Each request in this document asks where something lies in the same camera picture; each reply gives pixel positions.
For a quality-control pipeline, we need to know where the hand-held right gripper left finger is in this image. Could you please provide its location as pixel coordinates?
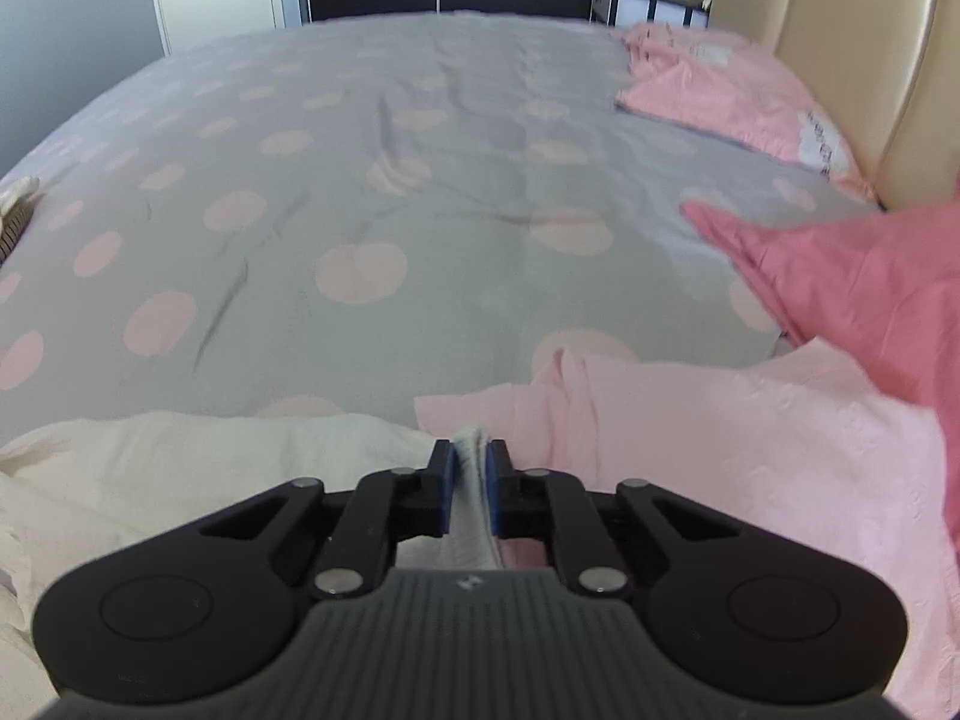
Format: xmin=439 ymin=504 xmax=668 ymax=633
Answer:
xmin=197 ymin=439 xmax=458 ymax=602

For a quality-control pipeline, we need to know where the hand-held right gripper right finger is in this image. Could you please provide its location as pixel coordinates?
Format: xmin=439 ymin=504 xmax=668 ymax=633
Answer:
xmin=486 ymin=439 xmax=742 ymax=602

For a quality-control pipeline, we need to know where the white muslin cloth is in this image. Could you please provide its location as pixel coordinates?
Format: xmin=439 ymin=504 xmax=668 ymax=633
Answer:
xmin=0 ymin=411 xmax=505 ymax=720

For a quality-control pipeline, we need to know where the light pink cloth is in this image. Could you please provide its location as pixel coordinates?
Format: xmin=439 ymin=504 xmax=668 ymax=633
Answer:
xmin=414 ymin=337 xmax=960 ymax=720

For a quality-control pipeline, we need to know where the light pink printed pillow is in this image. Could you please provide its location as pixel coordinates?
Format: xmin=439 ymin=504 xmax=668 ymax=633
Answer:
xmin=615 ymin=21 xmax=878 ymax=200

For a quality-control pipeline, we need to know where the white and grey nightstand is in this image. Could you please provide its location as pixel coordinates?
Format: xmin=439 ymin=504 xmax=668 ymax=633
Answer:
xmin=589 ymin=0 xmax=713 ymax=29

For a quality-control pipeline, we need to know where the striped cloth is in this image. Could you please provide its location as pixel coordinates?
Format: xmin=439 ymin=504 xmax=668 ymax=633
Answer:
xmin=0 ymin=176 xmax=42 ymax=267

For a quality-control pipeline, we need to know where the cream padded headboard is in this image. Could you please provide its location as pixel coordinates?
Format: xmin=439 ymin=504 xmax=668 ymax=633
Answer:
xmin=709 ymin=0 xmax=960 ymax=211

